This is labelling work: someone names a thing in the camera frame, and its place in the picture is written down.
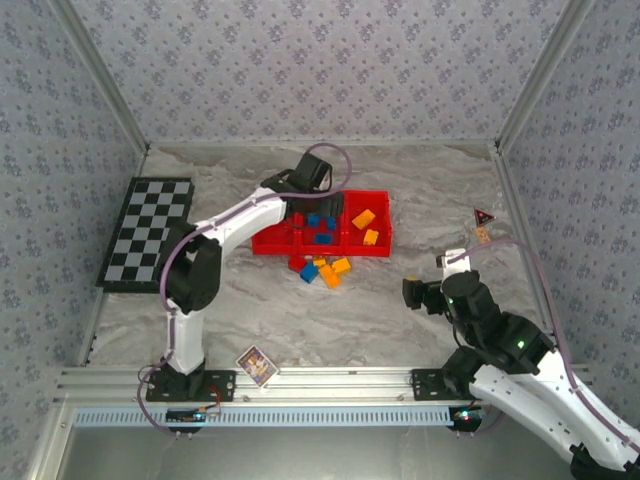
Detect aluminium frame post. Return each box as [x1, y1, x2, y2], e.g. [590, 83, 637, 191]
[494, 0, 597, 151]

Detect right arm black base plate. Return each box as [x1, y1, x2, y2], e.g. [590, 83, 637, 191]
[410, 368, 481, 402]

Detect black grey chessboard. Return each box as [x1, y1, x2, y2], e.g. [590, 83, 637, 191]
[94, 175, 196, 294]

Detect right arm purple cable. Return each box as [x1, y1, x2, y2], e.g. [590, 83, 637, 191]
[447, 238, 631, 449]

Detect red three-compartment plastic tray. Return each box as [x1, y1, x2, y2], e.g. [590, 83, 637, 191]
[251, 189, 394, 259]

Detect aluminium side rail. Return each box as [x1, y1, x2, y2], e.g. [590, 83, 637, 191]
[489, 142, 574, 365]

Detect small dark circuit board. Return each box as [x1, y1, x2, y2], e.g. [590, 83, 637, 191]
[448, 407, 489, 424]
[165, 407, 221, 425]

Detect aluminium front rail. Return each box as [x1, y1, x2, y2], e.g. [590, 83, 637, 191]
[53, 365, 599, 405]

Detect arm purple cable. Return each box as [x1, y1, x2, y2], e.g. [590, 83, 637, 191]
[447, 238, 631, 449]
[137, 142, 353, 437]

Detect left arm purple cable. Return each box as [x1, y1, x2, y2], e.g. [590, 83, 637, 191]
[137, 142, 353, 437]

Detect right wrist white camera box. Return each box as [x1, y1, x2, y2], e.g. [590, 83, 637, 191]
[435, 248, 474, 274]

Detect aluminium back rail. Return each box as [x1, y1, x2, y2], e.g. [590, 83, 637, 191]
[147, 139, 499, 150]

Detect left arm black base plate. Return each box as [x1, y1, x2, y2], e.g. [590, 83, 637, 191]
[145, 369, 237, 403]

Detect light blue slotted cable duct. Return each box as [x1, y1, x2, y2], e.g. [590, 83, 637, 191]
[74, 405, 456, 427]

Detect aluminium lower frame leg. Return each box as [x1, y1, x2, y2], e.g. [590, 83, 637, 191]
[27, 403, 76, 480]

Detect colourful playing card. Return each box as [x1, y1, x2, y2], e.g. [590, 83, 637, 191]
[234, 344, 280, 389]

